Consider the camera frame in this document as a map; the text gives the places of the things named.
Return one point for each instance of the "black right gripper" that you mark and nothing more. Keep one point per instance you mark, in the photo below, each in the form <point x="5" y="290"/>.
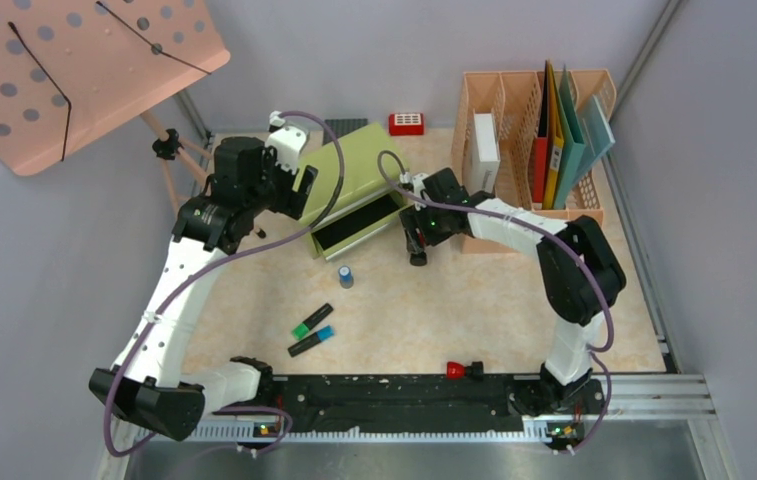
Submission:
<point x="413" y="219"/>

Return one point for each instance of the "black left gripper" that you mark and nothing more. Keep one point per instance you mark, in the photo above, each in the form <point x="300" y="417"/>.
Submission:
<point x="290" y="202"/>

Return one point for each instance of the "red and black dumbbell toy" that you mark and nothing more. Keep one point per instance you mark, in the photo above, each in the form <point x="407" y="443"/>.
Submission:
<point x="418" y="257"/>

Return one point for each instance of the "green metal drawer cabinet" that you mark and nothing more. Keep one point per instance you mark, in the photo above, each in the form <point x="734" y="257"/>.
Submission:
<point x="366" y="205"/>

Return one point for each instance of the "white paper booklet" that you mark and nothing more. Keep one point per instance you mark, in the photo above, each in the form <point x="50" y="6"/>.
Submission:
<point x="483" y="158"/>

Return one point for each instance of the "small blue glue bottle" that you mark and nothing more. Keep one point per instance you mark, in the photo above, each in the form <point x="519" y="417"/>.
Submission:
<point x="345" y="276"/>

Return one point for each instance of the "yellow plastic clip folder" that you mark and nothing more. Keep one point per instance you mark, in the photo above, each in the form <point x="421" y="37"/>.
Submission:
<point x="555" y="138"/>

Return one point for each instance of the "red black dumbbell half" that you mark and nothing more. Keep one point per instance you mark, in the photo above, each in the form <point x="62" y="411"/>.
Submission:
<point x="473" y="371"/>

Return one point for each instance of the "teal plastic folder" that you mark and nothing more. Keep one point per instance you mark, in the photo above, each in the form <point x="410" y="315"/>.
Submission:
<point x="574" y="143"/>

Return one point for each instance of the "light blue hardcover book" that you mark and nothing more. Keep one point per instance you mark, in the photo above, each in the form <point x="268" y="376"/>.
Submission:
<point x="597" y="134"/>

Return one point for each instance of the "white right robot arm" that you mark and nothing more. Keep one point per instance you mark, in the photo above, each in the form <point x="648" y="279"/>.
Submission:
<point x="582" y="277"/>

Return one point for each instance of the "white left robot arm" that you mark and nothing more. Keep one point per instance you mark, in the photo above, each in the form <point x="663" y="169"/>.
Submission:
<point x="145" y="385"/>

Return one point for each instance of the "gray lego baseplate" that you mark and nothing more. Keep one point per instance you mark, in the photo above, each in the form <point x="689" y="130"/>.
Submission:
<point x="345" y="126"/>

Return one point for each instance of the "red small box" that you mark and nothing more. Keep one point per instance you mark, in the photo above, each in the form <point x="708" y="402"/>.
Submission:
<point x="406" y="124"/>

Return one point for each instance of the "beige plastic file organizer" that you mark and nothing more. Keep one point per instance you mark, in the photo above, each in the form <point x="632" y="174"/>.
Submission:
<point x="515" y="99"/>

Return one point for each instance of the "red folder in organizer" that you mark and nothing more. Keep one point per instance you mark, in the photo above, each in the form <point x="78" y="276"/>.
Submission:
<point x="541" y="141"/>

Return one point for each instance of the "black blue highlighter marker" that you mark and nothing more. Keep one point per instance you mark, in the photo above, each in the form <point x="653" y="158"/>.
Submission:
<point x="310" y="341"/>

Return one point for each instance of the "black green highlighter marker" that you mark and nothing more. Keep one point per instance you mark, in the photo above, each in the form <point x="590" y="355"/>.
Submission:
<point x="314" y="319"/>

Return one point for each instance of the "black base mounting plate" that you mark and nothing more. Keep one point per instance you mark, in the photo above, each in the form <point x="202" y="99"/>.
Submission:
<point x="420" y="404"/>

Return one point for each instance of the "pink music stand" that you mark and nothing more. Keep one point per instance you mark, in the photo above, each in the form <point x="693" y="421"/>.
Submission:
<point x="71" y="72"/>

